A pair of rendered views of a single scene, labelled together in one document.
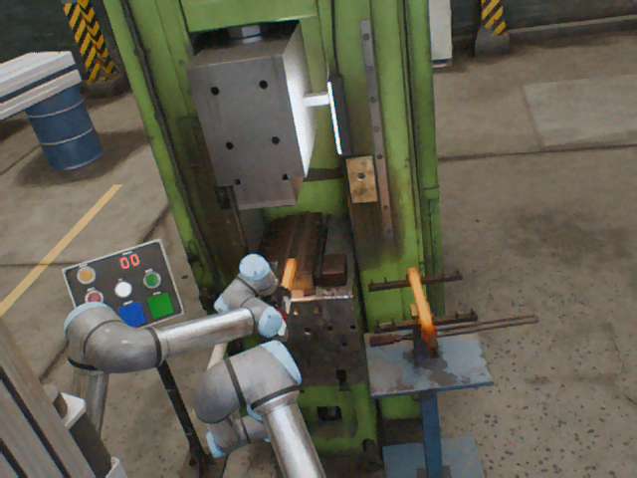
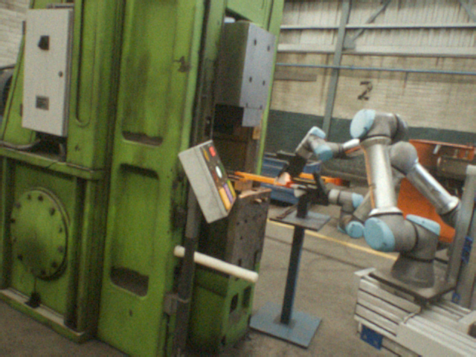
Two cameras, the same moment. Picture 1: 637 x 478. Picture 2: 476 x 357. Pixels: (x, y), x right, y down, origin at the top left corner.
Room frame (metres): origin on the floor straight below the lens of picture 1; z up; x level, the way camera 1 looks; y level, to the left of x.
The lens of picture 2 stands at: (1.10, 2.21, 1.35)
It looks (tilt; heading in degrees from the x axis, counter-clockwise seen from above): 9 degrees down; 287
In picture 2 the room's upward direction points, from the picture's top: 7 degrees clockwise
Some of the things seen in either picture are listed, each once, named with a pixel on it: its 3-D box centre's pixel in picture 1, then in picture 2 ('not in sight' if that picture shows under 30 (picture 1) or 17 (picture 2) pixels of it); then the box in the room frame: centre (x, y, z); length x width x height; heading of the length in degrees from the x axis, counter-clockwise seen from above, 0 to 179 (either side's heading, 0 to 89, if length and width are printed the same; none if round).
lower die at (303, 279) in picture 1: (293, 248); (212, 176); (1.93, 0.10, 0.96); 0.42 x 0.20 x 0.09; 169
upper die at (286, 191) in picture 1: (274, 166); (219, 112); (1.93, 0.10, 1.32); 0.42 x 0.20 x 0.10; 169
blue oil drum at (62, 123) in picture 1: (61, 119); not in sight; (6.01, 2.39, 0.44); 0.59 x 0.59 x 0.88
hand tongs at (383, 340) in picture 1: (453, 330); (291, 209); (1.53, -0.41, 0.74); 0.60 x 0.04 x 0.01; 86
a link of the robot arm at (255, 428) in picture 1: (264, 422); (347, 222); (1.15, 0.25, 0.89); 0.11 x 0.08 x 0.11; 106
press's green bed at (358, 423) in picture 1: (333, 374); (201, 291); (1.93, 0.05, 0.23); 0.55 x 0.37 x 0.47; 169
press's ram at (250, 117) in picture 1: (272, 100); (228, 68); (1.92, 0.06, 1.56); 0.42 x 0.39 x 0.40; 169
